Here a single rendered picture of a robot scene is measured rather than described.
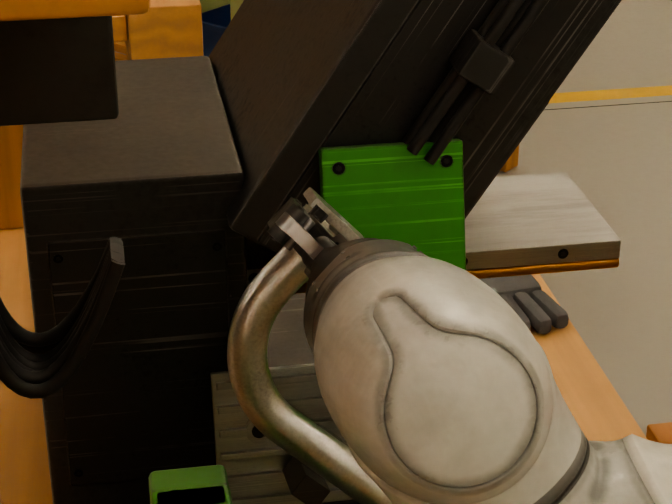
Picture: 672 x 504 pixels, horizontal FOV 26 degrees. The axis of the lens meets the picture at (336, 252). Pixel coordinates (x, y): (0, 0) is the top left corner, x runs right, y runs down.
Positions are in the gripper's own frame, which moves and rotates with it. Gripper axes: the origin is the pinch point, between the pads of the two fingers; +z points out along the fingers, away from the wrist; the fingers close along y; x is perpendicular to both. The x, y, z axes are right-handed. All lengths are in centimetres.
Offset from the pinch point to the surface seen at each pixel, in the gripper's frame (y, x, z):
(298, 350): -19, 12, 52
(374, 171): -1.6, -6.7, 10.4
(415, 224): -7.0, -5.9, 10.4
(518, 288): -35, -10, 57
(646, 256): -129, -47, 254
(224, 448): -8.7, 18.1, 12.5
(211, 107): 8.8, -1.4, 30.1
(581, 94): -122, -84, 370
